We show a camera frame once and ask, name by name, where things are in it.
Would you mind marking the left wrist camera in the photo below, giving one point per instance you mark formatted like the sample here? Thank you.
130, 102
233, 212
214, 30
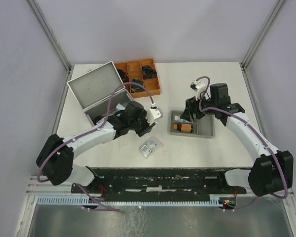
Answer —
153, 115

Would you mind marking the grey metal first aid box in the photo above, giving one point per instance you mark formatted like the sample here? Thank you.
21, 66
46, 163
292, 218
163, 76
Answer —
98, 88

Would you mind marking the grey plastic divider tray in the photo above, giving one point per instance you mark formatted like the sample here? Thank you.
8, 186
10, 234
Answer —
203, 128

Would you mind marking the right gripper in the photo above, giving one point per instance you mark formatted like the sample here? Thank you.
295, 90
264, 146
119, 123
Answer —
192, 107

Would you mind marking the wooden compartment tray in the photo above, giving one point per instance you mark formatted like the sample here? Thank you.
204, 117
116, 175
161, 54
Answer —
142, 71

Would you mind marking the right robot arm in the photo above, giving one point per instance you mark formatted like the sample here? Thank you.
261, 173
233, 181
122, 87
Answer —
272, 170

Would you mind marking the alcohol wipe packets bag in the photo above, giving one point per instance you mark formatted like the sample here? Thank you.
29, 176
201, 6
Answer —
149, 147

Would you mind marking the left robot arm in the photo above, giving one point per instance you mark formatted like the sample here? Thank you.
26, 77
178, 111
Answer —
56, 159

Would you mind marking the blue cotton swab bag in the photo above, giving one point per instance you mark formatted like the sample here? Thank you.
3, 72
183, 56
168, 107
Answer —
118, 107

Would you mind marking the brown bottle orange cap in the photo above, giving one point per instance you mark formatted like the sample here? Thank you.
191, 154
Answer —
183, 127

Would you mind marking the clear bottle white cap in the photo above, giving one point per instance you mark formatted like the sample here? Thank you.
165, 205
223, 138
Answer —
178, 119

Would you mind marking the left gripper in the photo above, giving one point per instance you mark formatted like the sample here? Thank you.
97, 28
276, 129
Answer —
147, 129

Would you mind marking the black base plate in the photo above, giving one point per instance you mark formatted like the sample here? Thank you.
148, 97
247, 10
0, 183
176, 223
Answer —
161, 184

